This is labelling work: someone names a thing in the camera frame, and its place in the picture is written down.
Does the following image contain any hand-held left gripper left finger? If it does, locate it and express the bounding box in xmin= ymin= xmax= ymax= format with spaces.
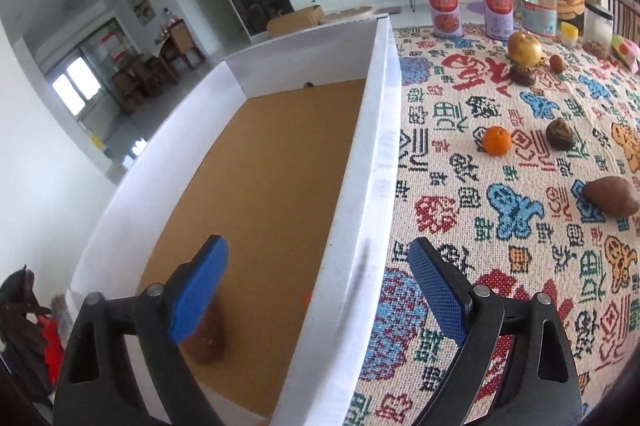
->
xmin=52 ymin=234 xmax=230 ymax=426

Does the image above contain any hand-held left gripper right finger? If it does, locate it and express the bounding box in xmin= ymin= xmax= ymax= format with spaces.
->
xmin=407 ymin=236 xmax=586 ymax=426

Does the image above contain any brown sweet potato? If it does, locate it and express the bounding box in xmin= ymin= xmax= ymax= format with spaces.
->
xmin=582 ymin=176 xmax=640 ymax=216
xmin=180 ymin=301 xmax=227 ymax=367

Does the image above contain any white box with cork bottom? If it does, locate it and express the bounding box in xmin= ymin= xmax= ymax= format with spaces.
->
xmin=70 ymin=12 xmax=402 ymax=426

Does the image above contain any orange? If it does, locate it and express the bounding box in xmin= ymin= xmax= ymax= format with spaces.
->
xmin=482 ymin=126 xmax=513 ymax=156

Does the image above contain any brown shiitake mushroom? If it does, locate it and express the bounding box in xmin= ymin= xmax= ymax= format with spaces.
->
xmin=545 ymin=118 xmax=577 ymax=152
xmin=509 ymin=64 xmax=537 ymax=87

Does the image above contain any patterned woven tablecloth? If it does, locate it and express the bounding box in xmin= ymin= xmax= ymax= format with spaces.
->
xmin=350 ymin=22 xmax=640 ymax=426

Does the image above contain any dark and red clothing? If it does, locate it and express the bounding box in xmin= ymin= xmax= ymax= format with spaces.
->
xmin=0 ymin=266 xmax=66 ymax=407

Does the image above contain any window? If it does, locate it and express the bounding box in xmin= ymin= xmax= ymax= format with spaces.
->
xmin=52 ymin=61 xmax=101 ymax=117

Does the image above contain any wooden dining chairs and table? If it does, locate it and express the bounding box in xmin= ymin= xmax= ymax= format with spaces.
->
xmin=112 ymin=18 xmax=206 ymax=114

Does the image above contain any yellow pear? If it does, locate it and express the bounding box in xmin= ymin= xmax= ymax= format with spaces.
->
xmin=508 ymin=31 xmax=543 ymax=68

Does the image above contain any purple white food can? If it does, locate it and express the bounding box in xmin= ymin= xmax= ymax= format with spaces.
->
xmin=480 ymin=0 xmax=515 ymax=41
xmin=426 ymin=0 xmax=464 ymax=39

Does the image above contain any brown cardboard box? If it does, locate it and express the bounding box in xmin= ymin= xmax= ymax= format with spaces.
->
xmin=266 ymin=5 xmax=326 ymax=38

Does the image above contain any round wooden low table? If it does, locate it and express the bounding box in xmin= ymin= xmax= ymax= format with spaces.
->
xmin=320 ymin=6 xmax=375 ymax=24

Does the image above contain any blue silver food can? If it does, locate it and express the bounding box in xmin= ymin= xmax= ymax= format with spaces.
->
xmin=518 ymin=0 xmax=558 ymax=38

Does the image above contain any pink green pouch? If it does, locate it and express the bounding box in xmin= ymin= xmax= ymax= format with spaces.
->
xmin=611 ymin=34 xmax=640 ymax=74

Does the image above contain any clear plastic container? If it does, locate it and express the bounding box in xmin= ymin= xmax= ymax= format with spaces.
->
xmin=584 ymin=3 xmax=615 ymax=54

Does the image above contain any wooden slatted chair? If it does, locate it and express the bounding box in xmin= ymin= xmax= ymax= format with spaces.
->
xmin=595 ymin=0 xmax=640 ymax=42

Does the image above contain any wall picture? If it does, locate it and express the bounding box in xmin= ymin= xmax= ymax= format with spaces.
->
xmin=127 ymin=0 xmax=152 ymax=26

